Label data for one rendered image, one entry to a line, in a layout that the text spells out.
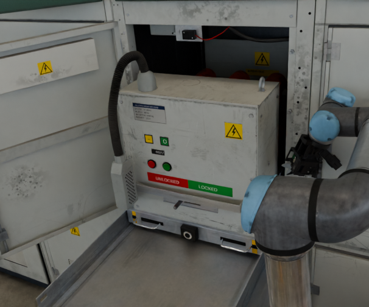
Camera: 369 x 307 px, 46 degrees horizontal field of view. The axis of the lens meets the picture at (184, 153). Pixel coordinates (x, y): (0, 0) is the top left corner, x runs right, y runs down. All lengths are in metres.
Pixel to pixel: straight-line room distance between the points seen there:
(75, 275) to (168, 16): 0.91
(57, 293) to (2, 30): 1.09
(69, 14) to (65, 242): 1.20
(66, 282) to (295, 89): 0.95
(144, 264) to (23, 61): 0.78
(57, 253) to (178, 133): 1.31
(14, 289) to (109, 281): 1.49
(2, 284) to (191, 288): 1.78
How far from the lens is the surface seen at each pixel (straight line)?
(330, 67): 1.34
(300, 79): 1.39
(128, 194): 1.50
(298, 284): 0.90
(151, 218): 1.63
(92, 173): 1.75
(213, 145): 1.35
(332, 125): 1.12
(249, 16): 1.38
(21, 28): 1.91
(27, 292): 2.87
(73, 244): 2.36
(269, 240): 0.83
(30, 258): 2.72
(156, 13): 1.52
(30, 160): 1.63
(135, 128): 1.47
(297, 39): 1.36
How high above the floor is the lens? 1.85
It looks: 27 degrees down
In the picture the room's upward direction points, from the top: 5 degrees counter-clockwise
